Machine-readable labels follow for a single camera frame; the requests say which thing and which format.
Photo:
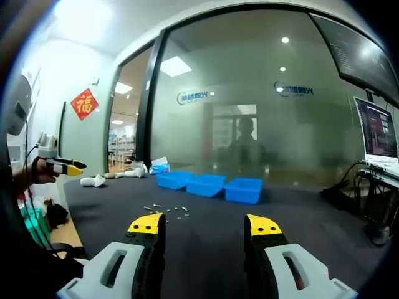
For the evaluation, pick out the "beige stone-like object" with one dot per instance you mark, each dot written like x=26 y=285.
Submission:
x=109 y=175

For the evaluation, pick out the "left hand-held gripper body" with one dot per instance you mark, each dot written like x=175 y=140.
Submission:
x=48 y=146

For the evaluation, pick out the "person's left hand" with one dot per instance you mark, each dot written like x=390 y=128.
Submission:
x=42 y=174

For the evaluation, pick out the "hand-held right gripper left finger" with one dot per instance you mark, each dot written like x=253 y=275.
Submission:
x=93 y=277

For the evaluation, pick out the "grey chest-worn device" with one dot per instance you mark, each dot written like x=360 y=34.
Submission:
x=17 y=102

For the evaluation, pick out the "black glass wall pillar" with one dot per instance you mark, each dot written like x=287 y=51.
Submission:
x=149 y=102

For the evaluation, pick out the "black bag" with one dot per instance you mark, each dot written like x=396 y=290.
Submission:
x=57 y=215

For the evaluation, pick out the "screws nuts washers group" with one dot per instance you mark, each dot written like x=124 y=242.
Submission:
x=157 y=205

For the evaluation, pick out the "blue white tissue pack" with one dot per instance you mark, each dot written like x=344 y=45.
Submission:
x=159 y=168

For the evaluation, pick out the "blue plastic bin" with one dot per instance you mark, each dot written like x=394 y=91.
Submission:
x=173 y=180
x=204 y=187
x=243 y=193

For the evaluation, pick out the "blue logo decal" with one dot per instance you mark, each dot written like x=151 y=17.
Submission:
x=196 y=97
x=294 y=90

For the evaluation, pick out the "black round object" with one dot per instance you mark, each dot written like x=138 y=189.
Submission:
x=378 y=233

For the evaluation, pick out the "large wall-mounted monitor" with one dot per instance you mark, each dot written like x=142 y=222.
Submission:
x=358 y=56

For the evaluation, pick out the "clear glass mug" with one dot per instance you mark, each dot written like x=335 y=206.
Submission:
x=138 y=164

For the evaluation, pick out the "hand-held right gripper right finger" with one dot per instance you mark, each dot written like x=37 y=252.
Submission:
x=318 y=280

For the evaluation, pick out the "red square wall decoration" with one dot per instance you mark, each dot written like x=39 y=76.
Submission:
x=84 y=104

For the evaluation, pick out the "black metal laptop stand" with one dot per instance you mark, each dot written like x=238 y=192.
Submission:
x=339 y=191

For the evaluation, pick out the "white plastic object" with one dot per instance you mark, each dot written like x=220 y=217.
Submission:
x=131 y=173
x=92 y=181

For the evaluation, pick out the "person's black clothing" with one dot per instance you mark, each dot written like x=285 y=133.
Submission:
x=40 y=277

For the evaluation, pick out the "distant storage shelves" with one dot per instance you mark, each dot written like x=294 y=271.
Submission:
x=120 y=144

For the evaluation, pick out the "green plastic basket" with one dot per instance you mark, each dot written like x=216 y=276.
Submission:
x=31 y=218

